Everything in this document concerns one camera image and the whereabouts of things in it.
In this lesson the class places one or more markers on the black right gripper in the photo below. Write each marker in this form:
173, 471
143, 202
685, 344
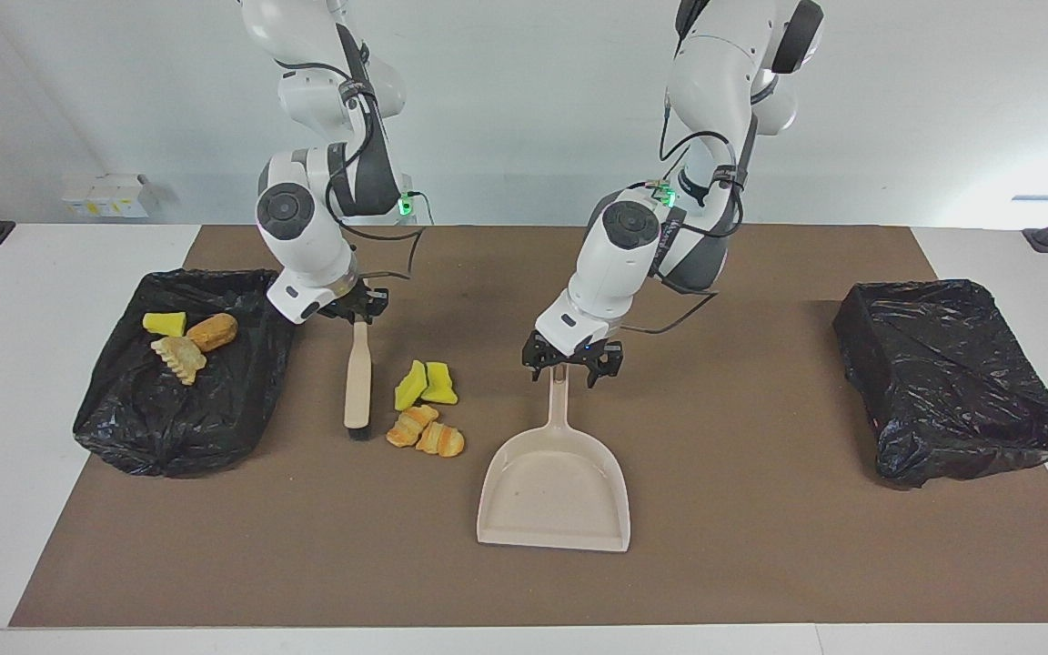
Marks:
356, 302

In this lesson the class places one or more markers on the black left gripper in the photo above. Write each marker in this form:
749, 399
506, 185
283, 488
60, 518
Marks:
574, 350

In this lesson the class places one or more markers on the beige hand brush black bristles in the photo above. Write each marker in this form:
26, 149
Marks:
357, 382

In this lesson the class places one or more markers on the yellow notched cheese piece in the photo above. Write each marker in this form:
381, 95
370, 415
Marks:
409, 389

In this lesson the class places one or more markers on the yellow cheese wedge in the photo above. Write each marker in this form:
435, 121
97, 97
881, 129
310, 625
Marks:
442, 387

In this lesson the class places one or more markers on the beige plastic dustpan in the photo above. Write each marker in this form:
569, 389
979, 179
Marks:
551, 491

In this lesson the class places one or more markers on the brown oval bread roll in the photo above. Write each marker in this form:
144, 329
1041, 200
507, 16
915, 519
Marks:
213, 332

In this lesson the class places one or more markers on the golden striped croissant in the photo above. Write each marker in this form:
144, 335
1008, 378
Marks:
428, 437

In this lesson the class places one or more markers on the pale dumpling pastry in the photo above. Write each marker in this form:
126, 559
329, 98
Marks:
180, 357

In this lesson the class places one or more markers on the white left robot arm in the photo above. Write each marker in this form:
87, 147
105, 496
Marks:
615, 264

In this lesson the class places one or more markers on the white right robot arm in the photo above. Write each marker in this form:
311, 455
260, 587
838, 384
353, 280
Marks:
306, 246

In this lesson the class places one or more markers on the bin lined with black bag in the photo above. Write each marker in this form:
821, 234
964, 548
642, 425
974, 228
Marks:
942, 382
169, 418

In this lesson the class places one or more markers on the brown table mat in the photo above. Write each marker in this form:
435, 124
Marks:
579, 582

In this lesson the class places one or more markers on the white power strip box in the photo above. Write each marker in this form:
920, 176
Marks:
105, 196

